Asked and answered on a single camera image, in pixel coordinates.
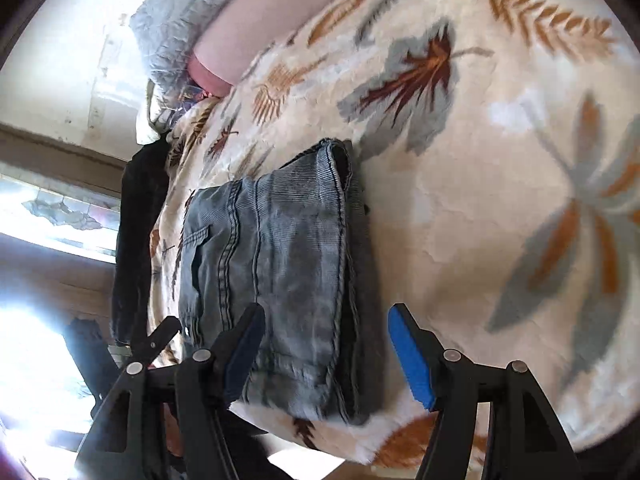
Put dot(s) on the dark cloth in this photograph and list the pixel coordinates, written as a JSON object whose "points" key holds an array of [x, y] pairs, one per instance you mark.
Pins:
{"points": [[135, 240]]}

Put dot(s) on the stained glass window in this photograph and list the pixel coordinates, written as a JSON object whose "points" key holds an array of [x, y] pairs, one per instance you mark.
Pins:
{"points": [[55, 210]]}

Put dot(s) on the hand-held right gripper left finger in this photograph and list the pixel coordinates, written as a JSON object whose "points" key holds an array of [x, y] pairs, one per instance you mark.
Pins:
{"points": [[245, 350]]}

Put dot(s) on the grey crinkled cloth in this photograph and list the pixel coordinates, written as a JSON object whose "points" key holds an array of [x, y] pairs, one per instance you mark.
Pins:
{"points": [[175, 20]]}

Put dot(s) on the pink bolster pillow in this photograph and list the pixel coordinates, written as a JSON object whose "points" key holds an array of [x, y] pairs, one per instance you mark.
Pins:
{"points": [[250, 35]]}

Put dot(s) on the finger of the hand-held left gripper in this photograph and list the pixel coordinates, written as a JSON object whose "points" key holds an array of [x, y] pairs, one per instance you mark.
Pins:
{"points": [[162, 337]]}

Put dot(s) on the leaf printed fleece blanket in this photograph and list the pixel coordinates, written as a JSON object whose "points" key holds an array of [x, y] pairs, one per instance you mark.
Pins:
{"points": [[475, 185]]}

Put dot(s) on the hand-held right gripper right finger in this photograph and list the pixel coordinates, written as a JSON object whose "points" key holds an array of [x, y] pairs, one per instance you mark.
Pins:
{"points": [[410, 355]]}

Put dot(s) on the light blue denim pants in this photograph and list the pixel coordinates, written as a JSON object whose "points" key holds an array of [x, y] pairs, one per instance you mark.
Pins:
{"points": [[290, 260]]}

